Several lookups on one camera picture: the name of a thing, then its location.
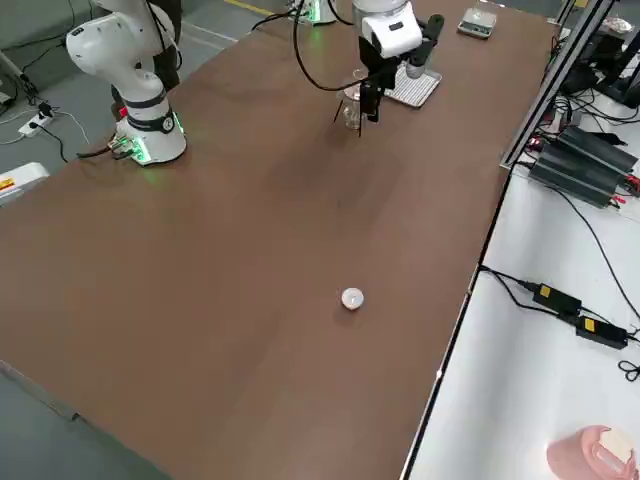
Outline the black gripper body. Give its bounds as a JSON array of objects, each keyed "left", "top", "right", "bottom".
[{"left": 357, "top": 35, "right": 402, "bottom": 90}]

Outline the small glass beaker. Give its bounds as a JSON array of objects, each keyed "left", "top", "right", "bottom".
[{"left": 349, "top": 68, "right": 372, "bottom": 96}]

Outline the glass alcohol lamp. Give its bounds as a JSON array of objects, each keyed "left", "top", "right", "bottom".
[{"left": 342, "top": 97, "right": 362, "bottom": 131}]

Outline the black metal tripod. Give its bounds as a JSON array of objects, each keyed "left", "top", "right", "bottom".
[{"left": 331, "top": 94, "right": 366, "bottom": 140}]

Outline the white lamp cap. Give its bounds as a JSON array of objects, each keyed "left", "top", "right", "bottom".
[{"left": 340, "top": 286, "right": 366, "bottom": 312}]

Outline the ribbed metal tray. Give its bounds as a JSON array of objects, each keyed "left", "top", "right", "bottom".
[{"left": 382, "top": 68, "right": 444, "bottom": 109}]

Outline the silver digital scale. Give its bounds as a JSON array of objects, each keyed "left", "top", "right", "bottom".
[{"left": 456, "top": 6, "right": 499, "bottom": 41}]

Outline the person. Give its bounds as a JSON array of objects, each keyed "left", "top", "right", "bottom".
[{"left": 110, "top": 0, "right": 184, "bottom": 121}]

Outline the black finned metal case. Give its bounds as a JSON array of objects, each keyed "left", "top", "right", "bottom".
[{"left": 527, "top": 124, "right": 640, "bottom": 209}]

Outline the black power adapter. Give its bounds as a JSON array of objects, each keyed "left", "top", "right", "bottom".
[
  {"left": 531, "top": 282, "right": 584, "bottom": 315},
  {"left": 574, "top": 314, "right": 629, "bottom": 350}
]

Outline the white power strip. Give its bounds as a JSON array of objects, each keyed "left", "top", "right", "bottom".
[{"left": 17, "top": 112, "right": 55, "bottom": 139}]

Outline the white cabinet with label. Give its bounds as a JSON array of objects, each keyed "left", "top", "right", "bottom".
[{"left": 0, "top": 161, "right": 51, "bottom": 209}]

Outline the pink cup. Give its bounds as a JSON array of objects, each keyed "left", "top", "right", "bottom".
[{"left": 545, "top": 424, "right": 639, "bottom": 480}]

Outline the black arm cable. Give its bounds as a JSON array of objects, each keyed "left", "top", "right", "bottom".
[{"left": 292, "top": 0, "right": 374, "bottom": 92}]

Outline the aluminium frame post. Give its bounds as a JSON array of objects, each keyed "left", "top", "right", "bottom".
[{"left": 498, "top": 0, "right": 617, "bottom": 171}]

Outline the black cable bundle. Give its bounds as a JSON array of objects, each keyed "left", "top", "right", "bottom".
[{"left": 537, "top": 29, "right": 640, "bottom": 146}]

